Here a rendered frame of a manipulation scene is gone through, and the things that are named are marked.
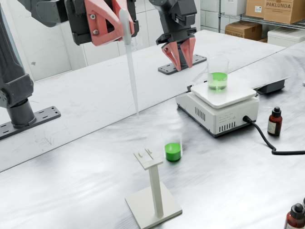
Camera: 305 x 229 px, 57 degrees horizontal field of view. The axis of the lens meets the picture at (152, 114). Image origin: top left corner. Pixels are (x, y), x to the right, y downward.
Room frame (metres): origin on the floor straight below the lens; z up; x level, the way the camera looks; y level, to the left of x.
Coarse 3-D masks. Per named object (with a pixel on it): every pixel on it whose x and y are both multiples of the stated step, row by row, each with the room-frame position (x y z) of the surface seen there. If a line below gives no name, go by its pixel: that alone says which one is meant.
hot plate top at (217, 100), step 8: (232, 80) 0.65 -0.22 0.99; (192, 88) 0.64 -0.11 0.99; (200, 88) 0.63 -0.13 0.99; (232, 88) 0.61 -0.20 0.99; (240, 88) 0.61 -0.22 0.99; (248, 88) 0.60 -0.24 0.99; (200, 96) 0.59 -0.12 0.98; (208, 96) 0.58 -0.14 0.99; (216, 96) 0.58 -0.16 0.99; (224, 96) 0.57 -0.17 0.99; (232, 96) 0.57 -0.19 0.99; (240, 96) 0.57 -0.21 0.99; (248, 96) 0.57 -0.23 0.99; (216, 104) 0.54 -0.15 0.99; (224, 104) 0.54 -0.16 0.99
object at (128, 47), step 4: (124, 44) 0.35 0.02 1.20; (128, 44) 0.35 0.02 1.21; (128, 48) 0.35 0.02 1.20; (128, 52) 0.35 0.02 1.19; (128, 56) 0.35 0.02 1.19; (128, 60) 0.35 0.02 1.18; (132, 60) 0.35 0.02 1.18; (128, 64) 0.35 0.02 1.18; (132, 64) 0.35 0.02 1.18; (128, 68) 0.35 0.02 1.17; (132, 68) 0.35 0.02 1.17; (132, 72) 0.35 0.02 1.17; (132, 76) 0.35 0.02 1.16; (132, 80) 0.35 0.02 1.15; (132, 84) 0.35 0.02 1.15; (132, 88) 0.35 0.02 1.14; (136, 88) 0.35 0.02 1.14; (132, 92) 0.35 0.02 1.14; (136, 92) 0.35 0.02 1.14; (136, 96) 0.35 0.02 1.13; (136, 100) 0.35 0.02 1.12; (136, 104) 0.35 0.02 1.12; (136, 108) 0.35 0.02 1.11; (136, 112) 0.35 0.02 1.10
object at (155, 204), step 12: (156, 156) 0.34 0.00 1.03; (144, 168) 0.32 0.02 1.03; (156, 168) 0.32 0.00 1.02; (156, 180) 0.32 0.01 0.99; (144, 192) 0.38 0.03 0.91; (156, 192) 0.32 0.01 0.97; (168, 192) 0.37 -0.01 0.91; (132, 204) 0.36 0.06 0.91; (144, 204) 0.35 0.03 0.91; (156, 204) 0.32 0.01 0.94; (168, 204) 0.35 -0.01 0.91; (144, 216) 0.33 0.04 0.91; (156, 216) 0.32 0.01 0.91; (168, 216) 0.32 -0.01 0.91; (144, 228) 0.30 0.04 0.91
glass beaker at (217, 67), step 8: (208, 64) 0.61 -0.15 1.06; (216, 64) 0.65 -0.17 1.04; (224, 64) 0.64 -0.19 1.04; (208, 72) 0.62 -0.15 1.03; (216, 72) 0.60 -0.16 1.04; (224, 72) 0.60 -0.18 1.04; (208, 80) 0.62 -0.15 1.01; (216, 80) 0.60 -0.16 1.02; (224, 80) 0.60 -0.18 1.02; (208, 88) 0.62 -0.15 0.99; (216, 88) 0.60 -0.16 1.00; (224, 88) 0.60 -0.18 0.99
